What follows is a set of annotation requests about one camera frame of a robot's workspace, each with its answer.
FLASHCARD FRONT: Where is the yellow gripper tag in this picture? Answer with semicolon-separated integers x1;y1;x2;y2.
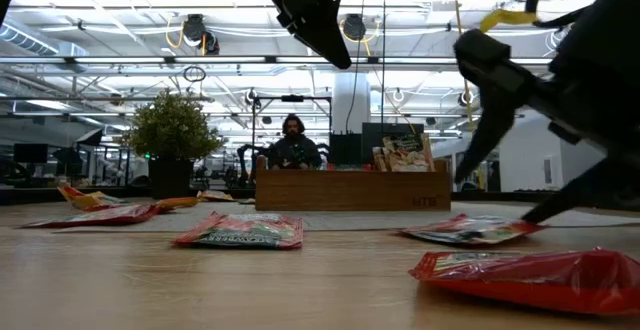
478;8;540;35

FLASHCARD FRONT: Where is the black monitor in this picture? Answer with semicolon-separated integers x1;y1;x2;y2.
360;122;426;164

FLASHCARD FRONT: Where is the wooden tea box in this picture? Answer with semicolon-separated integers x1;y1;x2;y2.
253;154;453;213

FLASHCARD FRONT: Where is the black equipment box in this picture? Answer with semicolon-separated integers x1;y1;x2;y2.
328;133;364;170

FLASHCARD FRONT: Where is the white building column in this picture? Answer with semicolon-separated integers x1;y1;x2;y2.
332;72;372;136

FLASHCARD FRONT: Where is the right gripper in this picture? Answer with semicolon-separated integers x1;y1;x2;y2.
452;0;640;224

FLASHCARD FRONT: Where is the black rig stand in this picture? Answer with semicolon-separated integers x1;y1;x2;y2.
249;93;334;169

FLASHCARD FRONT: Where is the small green snack packet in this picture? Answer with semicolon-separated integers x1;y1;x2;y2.
371;146;390;173

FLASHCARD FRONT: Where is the tan vanilla tea packet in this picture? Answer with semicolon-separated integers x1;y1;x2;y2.
381;132;437;173

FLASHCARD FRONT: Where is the red strawberry tea packet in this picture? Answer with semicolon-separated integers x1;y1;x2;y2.
172;211;305;251
408;248;640;318
397;213;547;247
19;203;162;230

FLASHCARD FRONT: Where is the green potted plant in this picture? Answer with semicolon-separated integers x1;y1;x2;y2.
121;89;225;199

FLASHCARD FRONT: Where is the small dark monitor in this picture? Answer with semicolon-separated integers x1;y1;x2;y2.
12;143;50;165

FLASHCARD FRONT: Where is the hanging black cable loop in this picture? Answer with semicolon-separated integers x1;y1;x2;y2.
182;64;208;84

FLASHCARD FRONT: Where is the person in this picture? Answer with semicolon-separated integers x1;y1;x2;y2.
269;113;324;171

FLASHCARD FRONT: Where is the grey woven placemat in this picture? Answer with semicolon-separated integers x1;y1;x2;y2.
49;200;640;234

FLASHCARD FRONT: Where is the black ceiling cable reel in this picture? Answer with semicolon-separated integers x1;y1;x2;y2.
181;13;221;57
342;13;369;43

